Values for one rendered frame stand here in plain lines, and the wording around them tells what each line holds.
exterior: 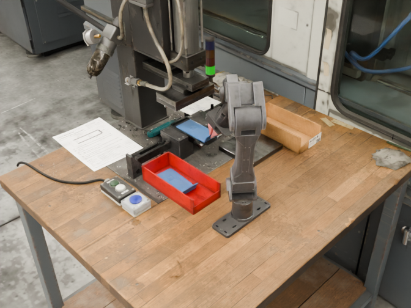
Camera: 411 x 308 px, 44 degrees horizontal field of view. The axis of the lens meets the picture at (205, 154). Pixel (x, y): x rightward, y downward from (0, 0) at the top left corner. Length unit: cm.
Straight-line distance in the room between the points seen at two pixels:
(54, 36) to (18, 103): 90
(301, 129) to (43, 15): 328
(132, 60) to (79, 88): 250
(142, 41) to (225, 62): 84
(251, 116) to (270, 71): 104
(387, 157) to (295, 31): 68
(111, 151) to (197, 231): 53
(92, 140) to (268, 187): 70
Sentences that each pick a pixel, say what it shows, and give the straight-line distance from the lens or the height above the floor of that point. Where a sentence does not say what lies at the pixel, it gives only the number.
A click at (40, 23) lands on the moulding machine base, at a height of 34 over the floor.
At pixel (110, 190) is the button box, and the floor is 93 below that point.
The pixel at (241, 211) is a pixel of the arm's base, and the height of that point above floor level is 95.
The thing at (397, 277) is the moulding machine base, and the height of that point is 25.
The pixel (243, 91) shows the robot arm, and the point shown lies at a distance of 134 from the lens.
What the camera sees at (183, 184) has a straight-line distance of 168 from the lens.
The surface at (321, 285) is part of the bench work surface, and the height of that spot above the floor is 22.
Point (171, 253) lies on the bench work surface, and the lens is 146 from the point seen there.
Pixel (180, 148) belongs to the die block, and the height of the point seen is 95.
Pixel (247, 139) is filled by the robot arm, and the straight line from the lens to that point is 133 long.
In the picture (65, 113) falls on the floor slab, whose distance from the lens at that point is 400.
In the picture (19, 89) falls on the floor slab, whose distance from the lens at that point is 448.
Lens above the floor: 196
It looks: 35 degrees down
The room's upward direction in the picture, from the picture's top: 1 degrees counter-clockwise
